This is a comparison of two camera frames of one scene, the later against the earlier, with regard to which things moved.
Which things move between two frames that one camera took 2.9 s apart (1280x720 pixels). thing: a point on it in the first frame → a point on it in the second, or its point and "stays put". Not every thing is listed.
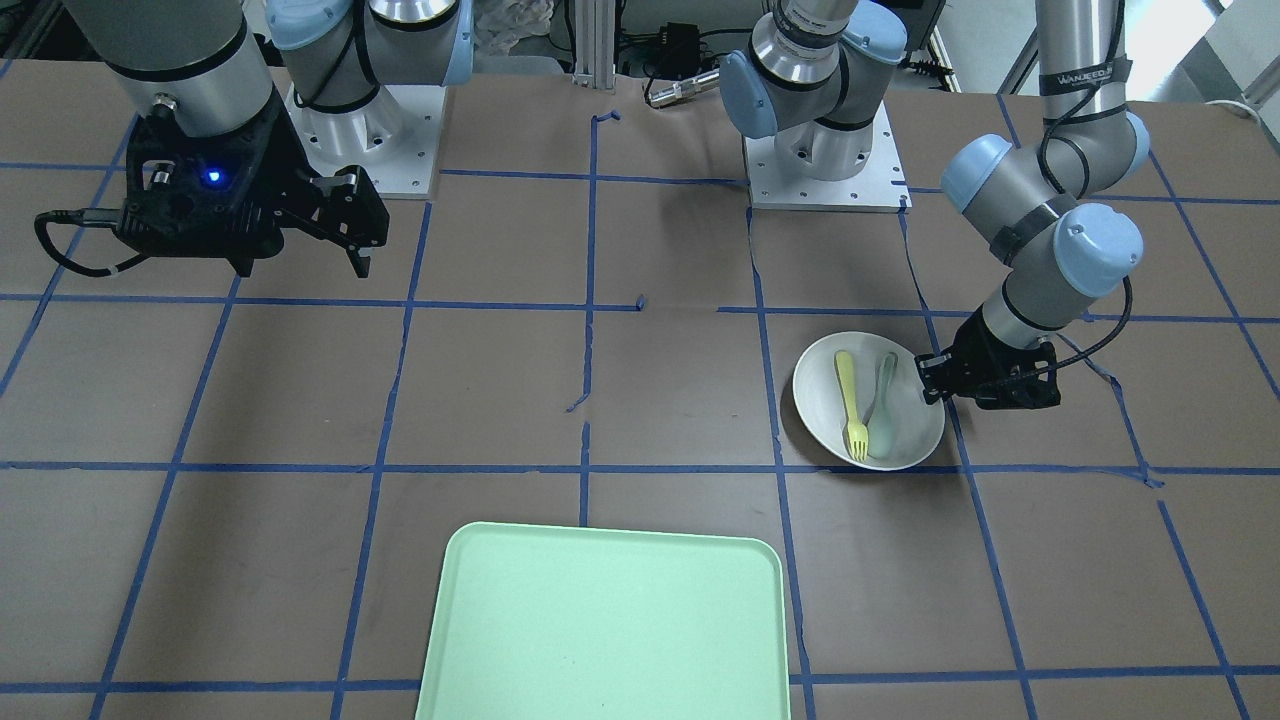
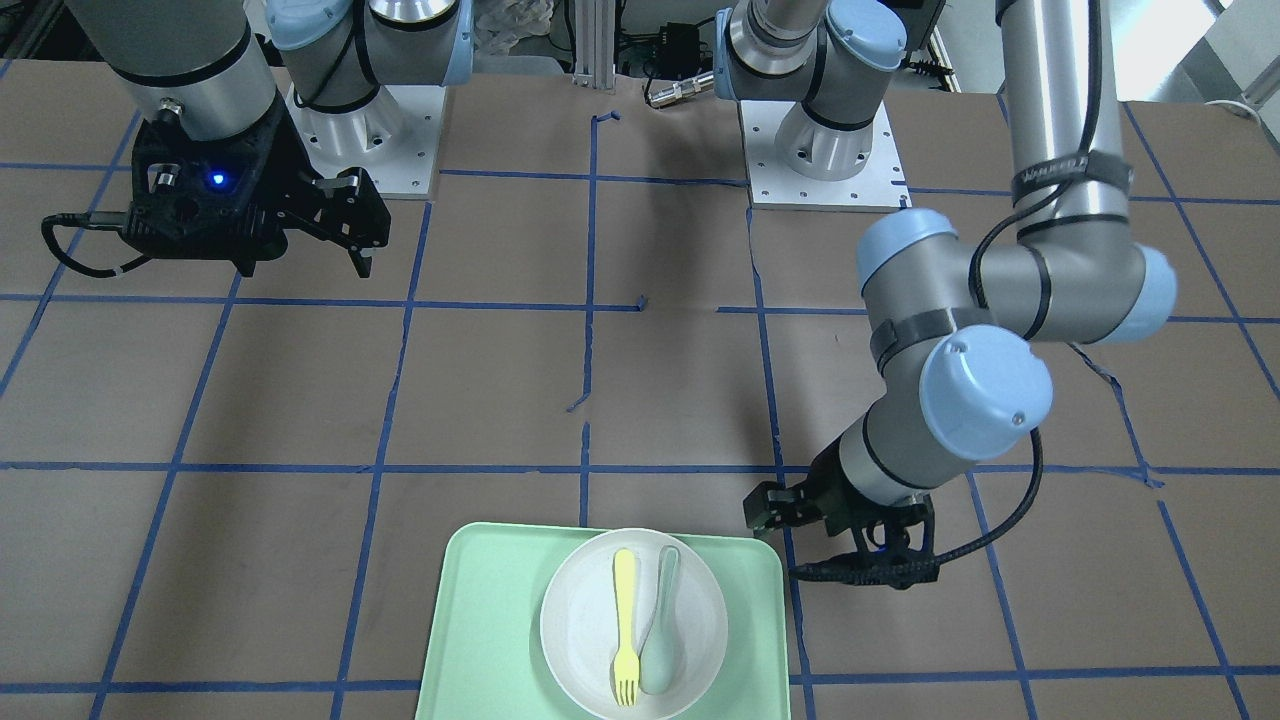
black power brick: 678,53 stays put
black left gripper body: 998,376 → 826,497
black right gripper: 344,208 stays put
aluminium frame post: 595,44 stays put
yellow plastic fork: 857,433 → 626,665
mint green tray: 559,622 stays put
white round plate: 860,396 → 580,626
